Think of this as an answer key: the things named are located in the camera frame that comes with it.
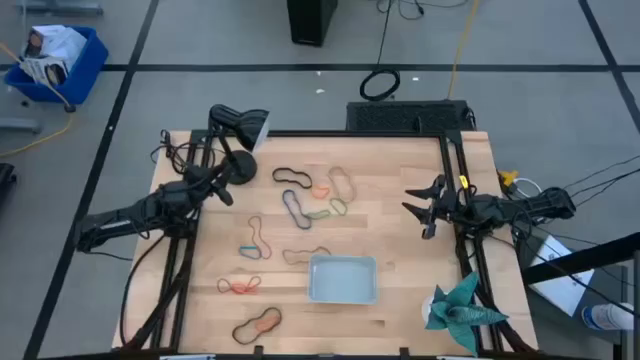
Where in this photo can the thin red-brown rubber band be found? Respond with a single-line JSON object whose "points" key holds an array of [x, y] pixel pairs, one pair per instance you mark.
{"points": [[270, 252]]}

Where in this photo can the thin tan rubber band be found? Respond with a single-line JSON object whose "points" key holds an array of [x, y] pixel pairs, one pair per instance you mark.
{"points": [[354, 192]]}

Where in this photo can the silver aluminium post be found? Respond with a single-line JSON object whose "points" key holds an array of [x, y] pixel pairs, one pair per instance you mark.
{"points": [[187, 357], [457, 357]]}

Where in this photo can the teal leafed artificial plant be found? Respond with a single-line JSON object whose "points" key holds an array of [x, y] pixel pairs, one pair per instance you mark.
{"points": [[460, 312]]}

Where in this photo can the light green rubber band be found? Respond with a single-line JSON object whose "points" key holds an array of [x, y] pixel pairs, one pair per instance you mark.
{"points": [[312, 216]]}

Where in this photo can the black metal beam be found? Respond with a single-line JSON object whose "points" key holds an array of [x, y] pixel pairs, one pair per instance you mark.
{"points": [[575, 262]]}

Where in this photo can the small blue rubber band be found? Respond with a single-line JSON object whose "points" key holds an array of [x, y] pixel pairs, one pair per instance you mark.
{"points": [[247, 248]]}

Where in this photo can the white plant pot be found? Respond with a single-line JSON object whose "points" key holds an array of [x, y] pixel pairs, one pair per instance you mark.
{"points": [[426, 307]]}

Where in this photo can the white plastic bottle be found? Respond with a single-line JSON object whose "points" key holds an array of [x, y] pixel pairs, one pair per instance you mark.
{"points": [[610, 316]]}

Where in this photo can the red rubber band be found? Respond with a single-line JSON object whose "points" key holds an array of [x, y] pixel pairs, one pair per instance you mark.
{"points": [[220, 286]]}

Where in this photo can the black perforated metal case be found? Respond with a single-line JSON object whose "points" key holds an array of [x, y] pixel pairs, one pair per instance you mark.
{"points": [[400, 116]]}

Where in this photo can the grey metal stand foot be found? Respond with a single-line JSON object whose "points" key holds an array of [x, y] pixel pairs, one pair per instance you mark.
{"points": [[20, 125], [60, 8]]}

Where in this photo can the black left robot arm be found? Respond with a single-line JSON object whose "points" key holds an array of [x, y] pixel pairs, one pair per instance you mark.
{"points": [[115, 222]]}

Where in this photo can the black frame clip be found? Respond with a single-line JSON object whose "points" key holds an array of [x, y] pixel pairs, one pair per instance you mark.
{"points": [[405, 352], [257, 351]]}

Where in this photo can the olive green rubber band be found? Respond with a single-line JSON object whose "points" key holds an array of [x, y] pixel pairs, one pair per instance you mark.
{"points": [[331, 202]]}

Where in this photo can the large black rubber band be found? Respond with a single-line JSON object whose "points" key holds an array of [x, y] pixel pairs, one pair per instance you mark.
{"points": [[235, 334]]}

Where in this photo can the thin orange-red rubber band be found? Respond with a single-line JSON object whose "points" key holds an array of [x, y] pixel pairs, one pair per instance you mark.
{"points": [[245, 289]]}

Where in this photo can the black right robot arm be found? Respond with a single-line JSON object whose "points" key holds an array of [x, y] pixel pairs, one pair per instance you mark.
{"points": [[520, 210]]}

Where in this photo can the black wavy rubber band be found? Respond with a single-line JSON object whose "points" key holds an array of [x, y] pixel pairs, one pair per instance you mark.
{"points": [[274, 175]]}

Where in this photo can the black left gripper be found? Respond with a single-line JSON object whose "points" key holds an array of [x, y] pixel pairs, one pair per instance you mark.
{"points": [[202, 182]]}

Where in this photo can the blue plastic crate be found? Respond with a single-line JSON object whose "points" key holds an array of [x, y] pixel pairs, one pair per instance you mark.
{"points": [[85, 75]]}

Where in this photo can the black desk lamp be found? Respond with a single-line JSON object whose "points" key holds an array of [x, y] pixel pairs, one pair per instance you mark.
{"points": [[240, 127]]}

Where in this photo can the black computer tower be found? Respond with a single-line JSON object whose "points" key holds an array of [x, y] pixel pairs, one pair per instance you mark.
{"points": [[310, 20]]}

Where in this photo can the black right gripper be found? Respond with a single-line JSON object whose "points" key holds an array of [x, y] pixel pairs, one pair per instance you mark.
{"points": [[445, 207]]}

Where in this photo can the white printed cardboard box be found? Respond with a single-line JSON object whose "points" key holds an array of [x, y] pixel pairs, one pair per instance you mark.
{"points": [[42, 70], [60, 42]]}

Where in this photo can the light grey plastic bin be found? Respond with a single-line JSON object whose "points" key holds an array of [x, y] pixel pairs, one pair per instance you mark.
{"points": [[342, 280]]}

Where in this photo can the yellow plug connector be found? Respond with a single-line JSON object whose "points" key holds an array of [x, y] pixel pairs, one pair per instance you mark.
{"points": [[507, 176]]}

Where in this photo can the small orange rubber band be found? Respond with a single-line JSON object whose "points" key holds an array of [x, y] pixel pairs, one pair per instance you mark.
{"points": [[315, 192]]}

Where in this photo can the white flat box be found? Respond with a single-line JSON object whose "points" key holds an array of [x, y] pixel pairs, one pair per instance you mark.
{"points": [[560, 287]]}

